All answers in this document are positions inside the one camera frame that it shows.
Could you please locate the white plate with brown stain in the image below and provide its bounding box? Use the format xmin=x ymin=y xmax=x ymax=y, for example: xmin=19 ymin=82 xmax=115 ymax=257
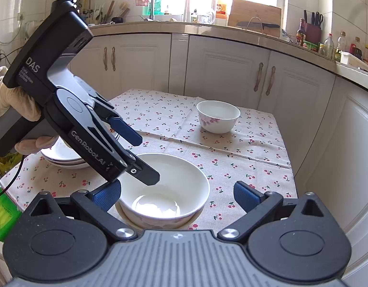
xmin=45 ymin=157 xmax=89 ymax=165

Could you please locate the cream cabinet under sink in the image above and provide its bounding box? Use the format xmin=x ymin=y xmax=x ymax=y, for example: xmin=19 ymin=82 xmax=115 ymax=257
xmin=69 ymin=31 xmax=337 ymax=118

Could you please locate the white floral bowl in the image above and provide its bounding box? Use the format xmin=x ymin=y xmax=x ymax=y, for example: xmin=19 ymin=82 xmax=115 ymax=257
xmin=120 ymin=208 xmax=201 ymax=230
xmin=196 ymin=100 xmax=241 ymax=134
xmin=116 ymin=153 xmax=211 ymax=220

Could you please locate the yellow plastic bag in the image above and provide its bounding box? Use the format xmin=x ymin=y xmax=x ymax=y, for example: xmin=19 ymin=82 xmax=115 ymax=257
xmin=0 ymin=152 xmax=20 ymax=175

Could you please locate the white plastic tray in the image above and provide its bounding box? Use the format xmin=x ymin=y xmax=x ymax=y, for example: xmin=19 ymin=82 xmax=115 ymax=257
xmin=336 ymin=51 xmax=368 ymax=74

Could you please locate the dark sauce bottle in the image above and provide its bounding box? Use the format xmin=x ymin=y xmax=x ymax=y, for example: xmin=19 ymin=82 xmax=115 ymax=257
xmin=296 ymin=18 xmax=307 ymax=47

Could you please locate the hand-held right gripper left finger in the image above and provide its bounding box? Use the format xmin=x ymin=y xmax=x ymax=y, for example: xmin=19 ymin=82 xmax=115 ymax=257
xmin=22 ymin=181 xmax=138 ymax=240

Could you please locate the green plastic package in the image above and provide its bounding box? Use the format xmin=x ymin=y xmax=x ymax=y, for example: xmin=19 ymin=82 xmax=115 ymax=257
xmin=0 ymin=176 xmax=23 ymax=243

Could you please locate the wooden cutting board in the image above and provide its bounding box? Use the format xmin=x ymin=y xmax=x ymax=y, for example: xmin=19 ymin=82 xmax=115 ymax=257
xmin=228 ymin=0 xmax=282 ymax=36

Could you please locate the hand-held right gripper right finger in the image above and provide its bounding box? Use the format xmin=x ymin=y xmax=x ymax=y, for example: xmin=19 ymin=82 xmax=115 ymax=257
xmin=218 ymin=181 xmax=334 ymax=240

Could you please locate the orange liquid bottle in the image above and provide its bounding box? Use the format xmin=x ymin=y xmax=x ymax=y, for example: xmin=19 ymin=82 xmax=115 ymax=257
xmin=215 ymin=0 xmax=228 ymax=18

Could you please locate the person's left hand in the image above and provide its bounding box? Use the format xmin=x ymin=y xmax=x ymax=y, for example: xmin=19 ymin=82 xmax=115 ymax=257
xmin=0 ymin=79 xmax=59 ymax=156

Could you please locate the cherry-print tablecloth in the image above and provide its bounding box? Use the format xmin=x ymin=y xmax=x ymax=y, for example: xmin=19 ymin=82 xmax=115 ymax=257
xmin=0 ymin=88 xmax=298 ymax=234

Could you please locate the dark condiment bottle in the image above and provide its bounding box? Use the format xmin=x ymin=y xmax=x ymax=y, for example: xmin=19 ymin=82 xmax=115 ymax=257
xmin=350 ymin=37 xmax=363 ymax=60

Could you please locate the chrome faucet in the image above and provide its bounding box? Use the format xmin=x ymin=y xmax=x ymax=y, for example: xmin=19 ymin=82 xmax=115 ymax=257
xmin=125 ymin=0 xmax=156 ymax=21

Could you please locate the dark knife block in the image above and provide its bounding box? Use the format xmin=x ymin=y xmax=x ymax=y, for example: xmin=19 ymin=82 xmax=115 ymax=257
xmin=303 ymin=10 xmax=324 ymax=45

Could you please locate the glass mug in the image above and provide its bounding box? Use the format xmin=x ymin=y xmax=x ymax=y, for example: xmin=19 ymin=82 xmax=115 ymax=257
xmin=198 ymin=8 xmax=216 ymax=24

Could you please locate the cream panelled side cabinet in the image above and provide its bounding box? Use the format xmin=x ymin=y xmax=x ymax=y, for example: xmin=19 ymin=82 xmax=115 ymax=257
xmin=294 ymin=76 xmax=368 ymax=276

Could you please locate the white fruit-print plate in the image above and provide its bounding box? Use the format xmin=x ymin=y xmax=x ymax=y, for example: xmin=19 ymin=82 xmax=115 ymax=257
xmin=48 ymin=162 xmax=92 ymax=169

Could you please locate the black kitchen knife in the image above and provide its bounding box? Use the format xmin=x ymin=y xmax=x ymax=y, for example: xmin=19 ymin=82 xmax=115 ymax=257
xmin=235 ymin=21 xmax=280 ymax=33

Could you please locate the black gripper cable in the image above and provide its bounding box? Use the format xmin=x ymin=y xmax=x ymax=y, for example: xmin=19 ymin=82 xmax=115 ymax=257
xmin=0 ymin=154 xmax=27 ymax=201

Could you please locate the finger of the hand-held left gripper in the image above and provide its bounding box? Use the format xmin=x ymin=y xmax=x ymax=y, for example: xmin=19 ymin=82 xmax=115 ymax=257
xmin=61 ymin=105 xmax=160 ymax=186
xmin=87 ymin=87 xmax=143 ymax=146

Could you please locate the clear condiment bottle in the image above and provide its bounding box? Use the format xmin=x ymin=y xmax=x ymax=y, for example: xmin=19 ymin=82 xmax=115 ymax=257
xmin=335 ymin=31 xmax=348 ymax=62
xmin=323 ymin=33 xmax=335 ymax=60

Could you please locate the beige sink countertop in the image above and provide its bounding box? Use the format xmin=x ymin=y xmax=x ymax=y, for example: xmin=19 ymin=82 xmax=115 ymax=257
xmin=87 ymin=21 xmax=368 ymax=80

